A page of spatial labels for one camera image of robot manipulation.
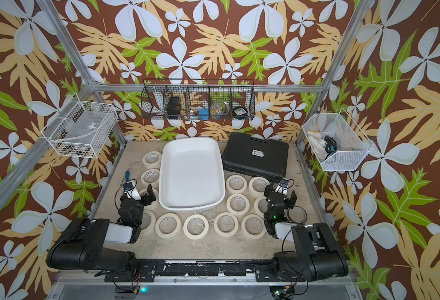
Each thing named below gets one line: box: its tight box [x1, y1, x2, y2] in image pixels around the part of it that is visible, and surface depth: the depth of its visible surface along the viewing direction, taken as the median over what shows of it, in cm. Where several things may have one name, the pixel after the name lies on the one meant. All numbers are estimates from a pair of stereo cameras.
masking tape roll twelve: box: [253, 196, 269, 219], surface depth 92 cm
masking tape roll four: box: [248, 176, 271, 199], surface depth 100 cm
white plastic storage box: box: [158, 137, 227, 212], surface depth 106 cm
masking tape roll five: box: [241, 213, 267, 240], surface depth 87 cm
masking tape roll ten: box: [183, 213, 210, 240], surface depth 86 cm
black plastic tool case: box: [221, 131, 290, 184], surface depth 105 cm
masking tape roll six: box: [226, 193, 250, 215], surface depth 94 cm
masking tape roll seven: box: [225, 174, 248, 194], surface depth 100 cm
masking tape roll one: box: [140, 168, 160, 187], surface depth 103 cm
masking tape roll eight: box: [140, 208, 157, 236], surface depth 86 cm
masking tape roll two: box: [141, 150, 162, 170], surface depth 112 cm
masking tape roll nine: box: [155, 212, 182, 240], surface depth 86 cm
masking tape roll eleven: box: [213, 211, 239, 237], surface depth 87 cm
